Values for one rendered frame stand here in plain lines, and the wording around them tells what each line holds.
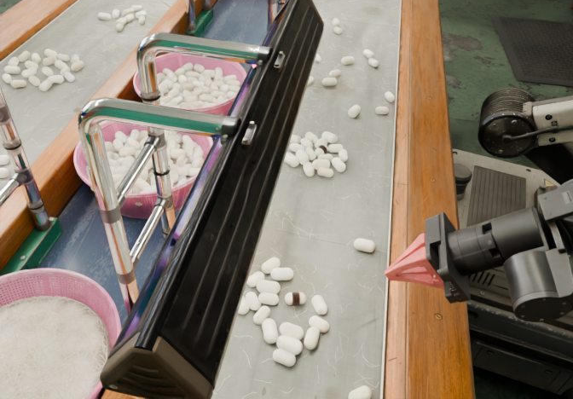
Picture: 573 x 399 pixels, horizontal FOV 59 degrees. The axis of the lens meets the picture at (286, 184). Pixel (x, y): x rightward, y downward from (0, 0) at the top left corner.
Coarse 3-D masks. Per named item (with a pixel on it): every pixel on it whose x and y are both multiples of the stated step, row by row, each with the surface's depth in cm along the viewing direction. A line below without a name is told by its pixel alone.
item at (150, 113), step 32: (160, 32) 61; (256, 64) 59; (96, 128) 52; (160, 128) 50; (192, 128) 49; (224, 128) 48; (256, 128) 50; (96, 160) 54; (160, 160) 73; (96, 192) 57; (128, 192) 63; (160, 192) 77; (128, 256) 66; (128, 288) 69
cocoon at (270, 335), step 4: (264, 320) 74; (268, 320) 74; (272, 320) 74; (264, 324) 73; (268, 324) 73; (272, 324) 73; (264, 328) 73; (268, 328) 73; (272, 328) 73; (276, 328) 74; (264, 332) 73; (268, 332) 72; (272, 332) 72; (276, 332) 73; (264, 336) 72; (268, 336) 72; (272, 336) 72; (276, 336) 72; (268, 340) 72; (272, 340) 72; (276, 340) 73
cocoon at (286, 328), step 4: (284, 324) 74; (288, 324) 74; (292, 324) 74; (280, 328) 74; (284, 328) 73; (288, 328) 73; (292, 328) 73; (296, 328) 73; (300, 328) 73; (284, 332) 73; (288, 332) 73; (292, 332) 73; (296, 332) 73; (300, 332) 73; (292, 336) 73; (296, 336) 73; (300, 336) 73
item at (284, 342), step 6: (282, 336) 72; (288, 336) 72; (276, 342) 72; (282, 342) 71; (288, 342) 71; (294, 342) 71; (300, 342) 72; (282, 348) 71; (288, 348) 71; (294, 348) 71; (300, 348) 71; (294, 354) 71
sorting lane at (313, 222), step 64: (320, 0) 166; (384, 0) 169; (320, 64) 135; (384, 64) 137; (320, 128) 113; (384, 128) 115; (320, 192) 98; (384, 192) 99; (256, 256) 85; (320, 256) 86; (384, 256) 87; (384, 320) 77; (256, 384) 69; (320, 384) 69
